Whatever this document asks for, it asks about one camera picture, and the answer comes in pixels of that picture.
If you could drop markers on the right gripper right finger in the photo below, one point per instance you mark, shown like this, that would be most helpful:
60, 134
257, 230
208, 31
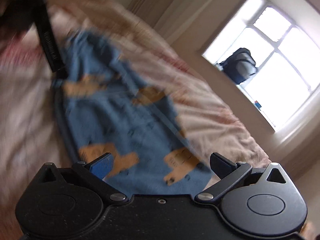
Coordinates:
221, 166

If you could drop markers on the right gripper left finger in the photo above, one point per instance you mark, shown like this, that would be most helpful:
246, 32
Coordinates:
102, 166

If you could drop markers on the blue patterned pants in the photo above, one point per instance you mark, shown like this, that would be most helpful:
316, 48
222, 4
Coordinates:
104, 106

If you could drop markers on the small blue object on sill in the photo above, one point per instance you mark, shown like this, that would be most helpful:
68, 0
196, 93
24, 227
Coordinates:
257, 104

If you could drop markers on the pink floral bedspread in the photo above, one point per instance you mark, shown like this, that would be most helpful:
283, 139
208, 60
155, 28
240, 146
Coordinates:
29, 134

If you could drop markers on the blue backpack on windowsill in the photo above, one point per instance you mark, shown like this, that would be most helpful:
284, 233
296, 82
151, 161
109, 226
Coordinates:
240, 66

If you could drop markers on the window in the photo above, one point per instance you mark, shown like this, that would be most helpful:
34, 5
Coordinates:
285, 55

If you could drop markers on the beige curtain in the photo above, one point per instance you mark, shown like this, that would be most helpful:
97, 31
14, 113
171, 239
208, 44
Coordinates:
169, 18

